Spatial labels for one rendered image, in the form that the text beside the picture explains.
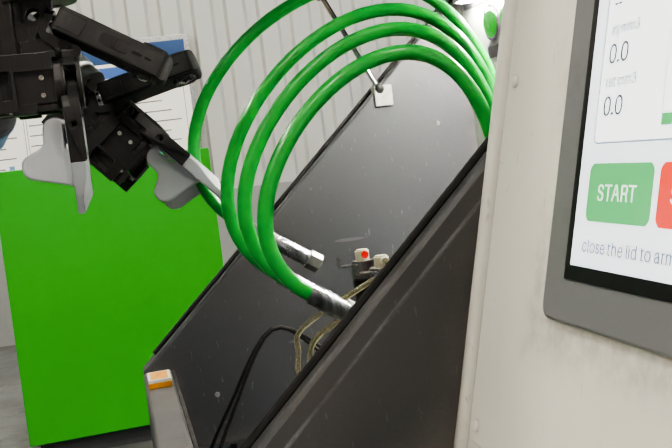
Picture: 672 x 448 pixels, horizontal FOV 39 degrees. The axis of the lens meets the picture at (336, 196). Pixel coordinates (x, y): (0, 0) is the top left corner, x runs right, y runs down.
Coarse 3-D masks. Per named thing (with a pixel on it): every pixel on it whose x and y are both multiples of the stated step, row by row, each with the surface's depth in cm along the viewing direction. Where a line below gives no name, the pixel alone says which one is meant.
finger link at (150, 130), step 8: (136, 120) 101; (144, 120) 101; (144, 128) 101; (152, 128) 101; (152, 136) 101; (160, 136) 101; (168, 136) 101; (160, 144) 101; (168, 144) 101; (176, 144) 101; (168, 152) 101; (176, 152) 101; (184, 152) 101; (176, 160) 101; (184, 160) 101
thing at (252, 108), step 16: (352, 16) 98; (368, 16) 99; (384, 16) 100; (416, 16) 100; (432, 16) 100; (320, 32) 98; (336, 32) 99; (448, 32) 101; (304, 48) 97; (464, 48) 102; (288, 64) 97; (480, 64) 102; (272, 80) 97; (256, 96) 96; (256, 112) 97; (240, 128) 96; (240, 144) 96; (224, 160) 96; (224, 176) 96; (224, 192) 96; (224, 208) 96; (240, 240) 96
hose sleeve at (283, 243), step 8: (256, 224) 105; (256, 232) 105; (280, 240) 106; (288, 240) 106; (280, 248) 106; (288, 248) 106; (296, 248) 106; (304, 248) 107; (288, 256) 106; (296, 256) 106; (304, 256) 106
